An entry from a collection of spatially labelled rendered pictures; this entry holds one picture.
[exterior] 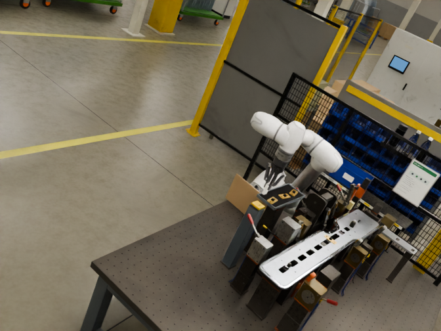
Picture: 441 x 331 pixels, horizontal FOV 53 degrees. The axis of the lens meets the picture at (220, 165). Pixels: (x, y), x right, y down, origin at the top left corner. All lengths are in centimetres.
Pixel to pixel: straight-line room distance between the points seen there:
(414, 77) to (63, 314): 799
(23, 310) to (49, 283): 27
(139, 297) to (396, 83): 804
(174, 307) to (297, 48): 344
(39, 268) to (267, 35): 343
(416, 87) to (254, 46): 492
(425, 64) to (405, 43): 55
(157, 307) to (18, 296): 113
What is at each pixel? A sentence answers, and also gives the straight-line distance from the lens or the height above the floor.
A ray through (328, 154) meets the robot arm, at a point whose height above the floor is 146.
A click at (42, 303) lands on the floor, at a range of 317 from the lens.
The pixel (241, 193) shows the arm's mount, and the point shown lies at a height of 82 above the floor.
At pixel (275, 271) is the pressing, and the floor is 100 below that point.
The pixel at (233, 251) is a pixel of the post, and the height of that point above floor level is 83.
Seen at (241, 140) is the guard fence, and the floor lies 31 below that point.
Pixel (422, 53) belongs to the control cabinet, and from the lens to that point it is 958.
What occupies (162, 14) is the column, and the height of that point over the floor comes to 39.
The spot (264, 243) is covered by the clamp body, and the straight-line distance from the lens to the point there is 244.
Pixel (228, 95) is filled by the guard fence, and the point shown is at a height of 70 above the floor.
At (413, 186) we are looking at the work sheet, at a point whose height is 127.
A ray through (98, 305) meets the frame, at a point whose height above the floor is 45.
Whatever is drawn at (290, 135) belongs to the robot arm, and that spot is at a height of 162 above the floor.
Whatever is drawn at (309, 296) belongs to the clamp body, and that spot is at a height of 101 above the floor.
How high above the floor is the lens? 236
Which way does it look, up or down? 26 degrees down
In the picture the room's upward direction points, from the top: 24 degrees clockwise
